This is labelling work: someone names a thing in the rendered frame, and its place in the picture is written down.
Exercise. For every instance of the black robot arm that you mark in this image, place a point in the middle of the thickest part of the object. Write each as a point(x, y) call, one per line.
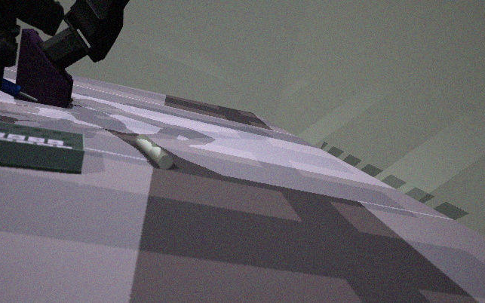
point(100, 22)

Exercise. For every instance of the grey keyboard with white letter keys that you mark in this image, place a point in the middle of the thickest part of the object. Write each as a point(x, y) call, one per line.
point(38, 148)

